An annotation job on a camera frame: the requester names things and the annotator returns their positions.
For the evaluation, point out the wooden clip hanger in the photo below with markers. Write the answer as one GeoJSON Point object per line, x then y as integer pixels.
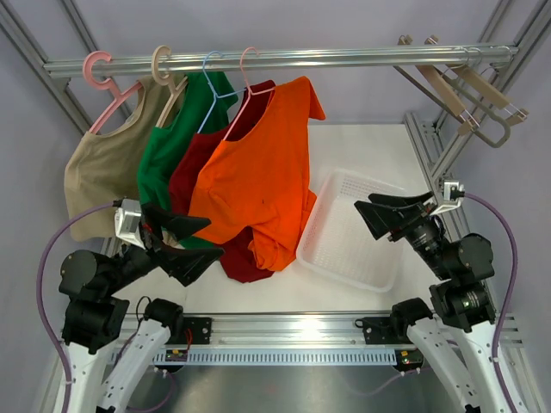
{"type": "Point", "coordinates": [448, 99]}
{"type": "Point", "coordinates": [517, 115]}

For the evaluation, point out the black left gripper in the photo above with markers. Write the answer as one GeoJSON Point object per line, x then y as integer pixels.
{"type": "Point", "coordinates": [185, 263]}

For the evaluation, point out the beige plastic hanger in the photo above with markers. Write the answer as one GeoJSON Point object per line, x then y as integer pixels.
{"type": "Point", "coordinates": [166, 80]}

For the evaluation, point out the light blue wire hanger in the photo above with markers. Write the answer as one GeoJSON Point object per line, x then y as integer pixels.
{"type": "Point", "coordinates": [216, 96]}

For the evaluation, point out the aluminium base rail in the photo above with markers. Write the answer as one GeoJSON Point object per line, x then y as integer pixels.
{"type": "Point", "coordinates": [338, 329]}

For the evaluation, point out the silver clothes rail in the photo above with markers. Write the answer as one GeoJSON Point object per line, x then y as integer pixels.
{"type": "Point", "coordinates": [321, 58]}

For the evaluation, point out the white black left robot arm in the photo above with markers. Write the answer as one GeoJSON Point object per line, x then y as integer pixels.
{"type": "Point", "coordinates": [100, 375]}

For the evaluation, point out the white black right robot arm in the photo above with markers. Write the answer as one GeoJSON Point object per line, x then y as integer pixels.
{"type": "Point", "coordinates": [458, 332]}

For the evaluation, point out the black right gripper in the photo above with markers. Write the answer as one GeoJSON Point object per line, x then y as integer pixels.
{"type": "Point", "coordinates": [380, 219]}

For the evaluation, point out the grey plastic hanger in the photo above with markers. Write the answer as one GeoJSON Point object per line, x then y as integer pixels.
{"type": "Point", "coordinates": [478, 112]}

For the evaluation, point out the aluminium frame left posts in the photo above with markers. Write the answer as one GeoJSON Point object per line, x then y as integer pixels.
{"type": "Point", "coordinates": [32, 52]}

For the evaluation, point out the white plastic basket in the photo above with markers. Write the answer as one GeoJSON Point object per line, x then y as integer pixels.
{"type": "Point", "coordinates": [336, 242]}

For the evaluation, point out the thin pink wire hanger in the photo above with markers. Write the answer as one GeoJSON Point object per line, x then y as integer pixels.
{"type": "Point", "coordinates": [250, 94]}

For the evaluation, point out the beige t shirt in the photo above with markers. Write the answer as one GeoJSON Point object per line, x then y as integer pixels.
{"type": "Point", "coordinates": [104, 167]}

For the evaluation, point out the aluminium frame posts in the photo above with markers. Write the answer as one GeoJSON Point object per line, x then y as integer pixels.
{"type": "Point", "coordinates": [436, 146]}
{"type": "Point", "coordinates": [32, 52]}

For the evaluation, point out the dark red t shirt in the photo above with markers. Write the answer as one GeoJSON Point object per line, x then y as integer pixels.
{"type": "Point", "coordinates": [238, 261]}

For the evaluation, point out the green t shirt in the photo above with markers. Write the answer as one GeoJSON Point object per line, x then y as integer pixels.
{"type": "Point", "coordinates": [167, 145]}

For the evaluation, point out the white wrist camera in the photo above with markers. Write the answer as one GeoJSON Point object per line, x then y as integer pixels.
{"type": "Point", "coordinates": [127, 220]}
{"type": "Point", "coordinates": [452, 192]}

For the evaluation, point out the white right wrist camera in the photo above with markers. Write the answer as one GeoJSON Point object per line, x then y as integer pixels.
{"type": "Point", "coordinates": [452, 192]}

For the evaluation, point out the white slotted cable duct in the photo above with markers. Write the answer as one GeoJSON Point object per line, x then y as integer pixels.
{"type": "Point", "coordinates": [276, 357]}

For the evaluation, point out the aluminium frame right posts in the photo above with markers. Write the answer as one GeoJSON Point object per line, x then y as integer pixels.
{"type": "Point", "coordinates": [436, 146]}

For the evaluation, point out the orange t shirt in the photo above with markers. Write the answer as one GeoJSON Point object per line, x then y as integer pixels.
{"type": "Point", "coordinates": [262, 179]}

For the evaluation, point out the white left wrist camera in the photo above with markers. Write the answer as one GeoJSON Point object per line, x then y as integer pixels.
{"type": "Point", "coordinates": [127, 220]}

